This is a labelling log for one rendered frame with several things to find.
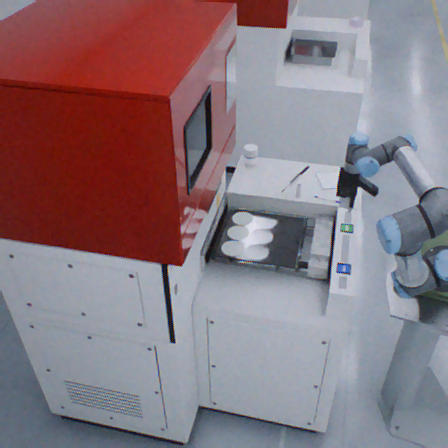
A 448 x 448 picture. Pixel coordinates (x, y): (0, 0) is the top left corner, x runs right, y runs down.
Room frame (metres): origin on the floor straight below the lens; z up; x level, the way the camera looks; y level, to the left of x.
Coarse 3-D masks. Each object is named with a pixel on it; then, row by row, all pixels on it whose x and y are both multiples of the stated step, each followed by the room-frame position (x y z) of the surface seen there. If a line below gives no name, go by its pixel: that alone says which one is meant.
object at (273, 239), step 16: (256, 224) 1.82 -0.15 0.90; (272, 224) 1.81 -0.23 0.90; (288, 224) 1.81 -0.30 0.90; (224, 240) 1.70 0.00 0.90; (240, 240) 1.70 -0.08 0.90; (256, 240) 1.70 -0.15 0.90; (272, 240) 1.70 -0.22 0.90; (288, 240) 1.70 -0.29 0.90; (224, 256) 1.60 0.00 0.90; (240, 256) 1.60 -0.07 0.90; (256, 256) 1.60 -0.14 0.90; (272, 256) 1.60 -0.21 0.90; (288, 256) 1.59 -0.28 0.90
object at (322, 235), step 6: (318, 228) 1.80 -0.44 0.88; (324, 228) 1.80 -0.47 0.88; (330, 228) 1.80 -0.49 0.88; (318, 234) 1.76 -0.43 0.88; (324, 234) 1.76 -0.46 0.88; (330, 234) 1.76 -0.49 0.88; (318, 240) 1.72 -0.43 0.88; (324, 240) 1.72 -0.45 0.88; (330, 240) 1.72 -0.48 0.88; (312, 246) 1.68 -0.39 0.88; (318, 246) 1.68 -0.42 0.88; (324, 246) 1.68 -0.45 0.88; (312, 276) 1.51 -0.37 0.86; (318, 276) 1.51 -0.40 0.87; (324, 276) 1.50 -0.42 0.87
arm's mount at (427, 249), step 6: (444, 234) 1.58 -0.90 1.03; (432, 240) 1.57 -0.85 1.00; (438, 240) 1.57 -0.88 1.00; (444, 240) 1.56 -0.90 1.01; (426, 246) 1.56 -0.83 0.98; (432, 246) 1.55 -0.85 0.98; (438, 246) 1.55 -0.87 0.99; (444, 246) 1.54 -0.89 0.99; (426, 252) 1.54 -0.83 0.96; (432, 252) 1.53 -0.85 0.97; (396, 288) 1.47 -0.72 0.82; (438, 288) 1.42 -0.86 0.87; (444, 288) 1.42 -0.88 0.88; (420, 294) 1.44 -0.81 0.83; (426, 294) 1.43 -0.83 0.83; (432, 294) 1.42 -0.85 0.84; (438, 294) 1.41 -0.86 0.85; (444, 294) 1.40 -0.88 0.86; (444, 300) 1.40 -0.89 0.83
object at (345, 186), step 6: (342, 168) 1.73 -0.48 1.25; (342, 174) 1.71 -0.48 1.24; (348, 174) 1.68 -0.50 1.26; (354, 174) 1.67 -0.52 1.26; (342, 180) 1.70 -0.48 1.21; (348, 180) 1.70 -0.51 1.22; (336, 186) 1.75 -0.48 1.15; (342, 186) 1.68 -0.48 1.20; (348, 186) 1.68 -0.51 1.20; (354, 186) 1.68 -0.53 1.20; (336, 192) 1.69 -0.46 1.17; (342, 192) 1.68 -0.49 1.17; (348, 192) 1.68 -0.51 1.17
